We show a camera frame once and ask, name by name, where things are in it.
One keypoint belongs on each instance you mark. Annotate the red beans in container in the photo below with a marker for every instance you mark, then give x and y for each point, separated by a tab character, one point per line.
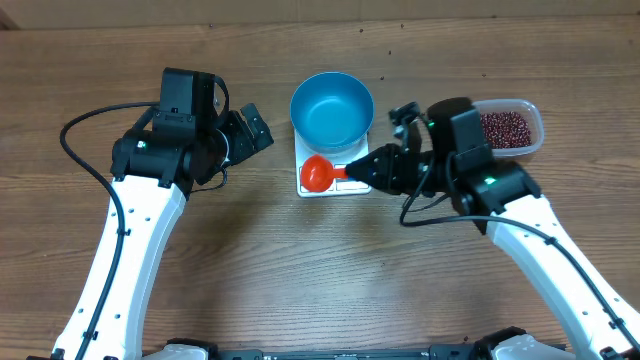
506	130

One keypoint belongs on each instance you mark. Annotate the clear plastic bean container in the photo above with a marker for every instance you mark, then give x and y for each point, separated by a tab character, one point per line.
528	110

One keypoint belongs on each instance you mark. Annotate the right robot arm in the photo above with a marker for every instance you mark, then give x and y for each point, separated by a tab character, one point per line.
445	150

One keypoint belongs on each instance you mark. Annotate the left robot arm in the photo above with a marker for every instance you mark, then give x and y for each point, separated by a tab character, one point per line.
173	150

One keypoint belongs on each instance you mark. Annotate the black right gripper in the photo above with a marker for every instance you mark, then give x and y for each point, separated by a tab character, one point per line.
400	170

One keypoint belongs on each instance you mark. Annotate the teal plastic bowl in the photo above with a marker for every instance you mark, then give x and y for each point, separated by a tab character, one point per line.
332	111

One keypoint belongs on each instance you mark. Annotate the white digital kitchen scale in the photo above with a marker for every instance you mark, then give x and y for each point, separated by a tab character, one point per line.
340	158

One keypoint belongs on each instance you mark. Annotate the orange scoop with blue handle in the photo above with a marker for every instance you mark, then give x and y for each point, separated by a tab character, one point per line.
318	173

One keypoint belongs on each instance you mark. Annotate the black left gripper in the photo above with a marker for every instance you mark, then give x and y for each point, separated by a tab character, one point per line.
245	145

